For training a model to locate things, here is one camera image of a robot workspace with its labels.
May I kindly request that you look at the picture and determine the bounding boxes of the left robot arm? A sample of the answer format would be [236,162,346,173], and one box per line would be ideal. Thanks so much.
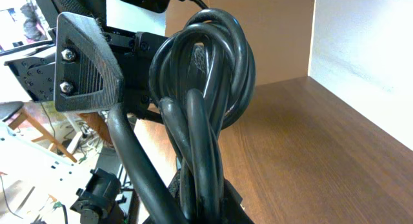
[1,0,184,196]

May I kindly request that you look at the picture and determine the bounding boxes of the wooden stool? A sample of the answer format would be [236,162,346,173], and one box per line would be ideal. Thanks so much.
[0,101,78,163]

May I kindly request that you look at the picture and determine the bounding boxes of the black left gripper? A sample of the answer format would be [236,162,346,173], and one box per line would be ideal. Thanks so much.
[5,12,207,123]

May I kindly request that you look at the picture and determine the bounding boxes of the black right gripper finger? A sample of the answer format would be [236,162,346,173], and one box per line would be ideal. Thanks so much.
[168,170,254,224]

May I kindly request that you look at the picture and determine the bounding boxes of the thick black HDMI cable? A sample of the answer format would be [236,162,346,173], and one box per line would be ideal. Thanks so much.
[106,8,257,224]

